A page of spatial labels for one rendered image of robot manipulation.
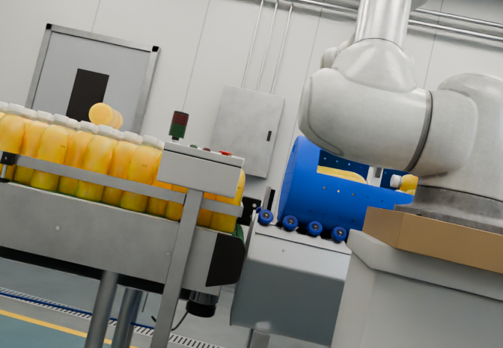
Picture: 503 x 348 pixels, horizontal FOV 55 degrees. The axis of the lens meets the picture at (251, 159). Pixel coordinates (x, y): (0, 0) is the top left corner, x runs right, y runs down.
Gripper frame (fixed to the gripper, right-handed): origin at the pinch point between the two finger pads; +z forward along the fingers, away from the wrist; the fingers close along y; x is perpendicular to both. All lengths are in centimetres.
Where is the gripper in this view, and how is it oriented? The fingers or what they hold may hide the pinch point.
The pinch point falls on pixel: (373, 178)
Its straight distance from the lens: 154.2
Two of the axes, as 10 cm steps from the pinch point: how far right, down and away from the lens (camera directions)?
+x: -9.7, -2.3, -0.2
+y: -0.3, 0.5, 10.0
